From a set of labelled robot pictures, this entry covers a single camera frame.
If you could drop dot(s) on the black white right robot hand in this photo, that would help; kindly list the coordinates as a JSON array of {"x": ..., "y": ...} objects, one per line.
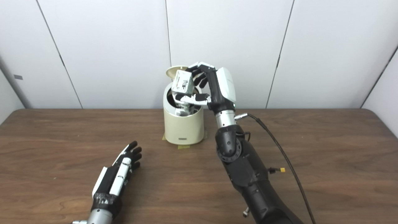
[{"x": 225, "y": 87}]

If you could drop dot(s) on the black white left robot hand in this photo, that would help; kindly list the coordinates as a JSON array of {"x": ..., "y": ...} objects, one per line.
[{"x": 116, "y": 179}]

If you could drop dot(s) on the white green milk carton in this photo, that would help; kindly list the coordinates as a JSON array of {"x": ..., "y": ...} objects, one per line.
[{"x": 183, "y": 82}]

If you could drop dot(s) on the cream-colored round bin lid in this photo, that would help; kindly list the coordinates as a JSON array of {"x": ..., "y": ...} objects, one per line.
[{"x": 174, "y": 71}]

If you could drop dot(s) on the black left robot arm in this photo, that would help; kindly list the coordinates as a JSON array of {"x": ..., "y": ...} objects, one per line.
[{"x": 98, "y": 217}]

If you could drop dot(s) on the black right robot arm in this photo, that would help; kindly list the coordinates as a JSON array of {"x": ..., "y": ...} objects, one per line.
[{"x": 248, "y": 174}]

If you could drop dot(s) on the cream-colored round bin body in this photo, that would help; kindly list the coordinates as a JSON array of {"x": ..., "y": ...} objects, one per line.
[{"x": 183, "y": 130}]

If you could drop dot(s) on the small gray wall label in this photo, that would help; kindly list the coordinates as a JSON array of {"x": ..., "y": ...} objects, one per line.
[{"x": 18, "y": 77}]

